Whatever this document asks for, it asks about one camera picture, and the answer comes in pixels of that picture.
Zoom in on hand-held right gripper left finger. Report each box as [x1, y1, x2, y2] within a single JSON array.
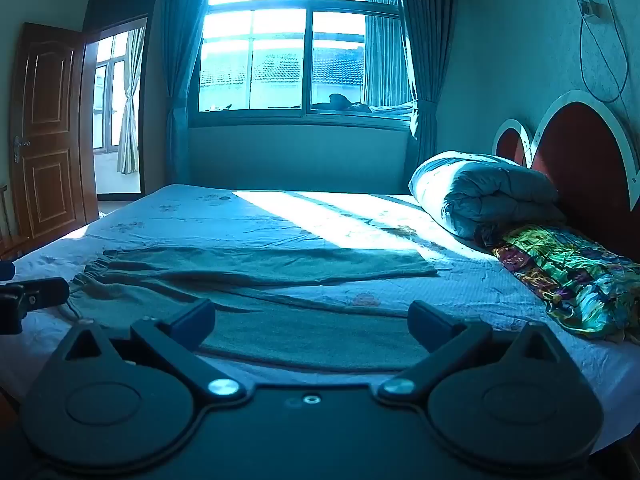
[[64, 299, 248, 404]]

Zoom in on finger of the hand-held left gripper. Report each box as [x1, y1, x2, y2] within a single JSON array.
[[0, 277, 70, 311]]

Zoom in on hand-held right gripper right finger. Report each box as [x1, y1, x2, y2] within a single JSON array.
[[376, 300, 563, 404]]

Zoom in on grey-green pants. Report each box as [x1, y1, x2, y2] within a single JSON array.
[[62, 246, 440, 374]]

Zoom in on bed with floral sheet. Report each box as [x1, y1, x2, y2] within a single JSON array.
[[0, 183, 640, 456]]

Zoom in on folded grey quilt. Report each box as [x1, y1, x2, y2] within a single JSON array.
[[409, 150, 567, 242]]

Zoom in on colourful patterned pillow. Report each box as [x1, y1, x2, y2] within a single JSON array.
[[492, 224, 640, 344]]

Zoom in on brown wooden door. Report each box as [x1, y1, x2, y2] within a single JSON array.
[[10, 22, 99, 241]]

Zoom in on white balcony curtain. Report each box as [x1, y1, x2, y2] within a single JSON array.
[[117, 27, 147, 176]]

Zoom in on balcony window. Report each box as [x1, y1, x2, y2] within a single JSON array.
[[92, 30, 132, 155]]

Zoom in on red and white headboard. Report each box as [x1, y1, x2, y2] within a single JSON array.
[[492, 90, 640, 242]]

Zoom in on dark object on windowsill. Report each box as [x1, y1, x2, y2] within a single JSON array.
[[312, 92, 374, 114]]

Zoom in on teal curtain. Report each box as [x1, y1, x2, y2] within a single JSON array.
[[160, 0, 222, 187], [395, 0, 457, 187]]

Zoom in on sheer white window curtain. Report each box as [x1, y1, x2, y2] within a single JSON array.
[[364, 0, 414, 107]]

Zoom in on large bedroom window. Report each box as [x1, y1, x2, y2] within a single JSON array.
[[192, 0, 419, 129]]

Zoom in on black wall cable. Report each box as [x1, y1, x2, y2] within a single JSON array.
[[577, 0, 632, 106]]

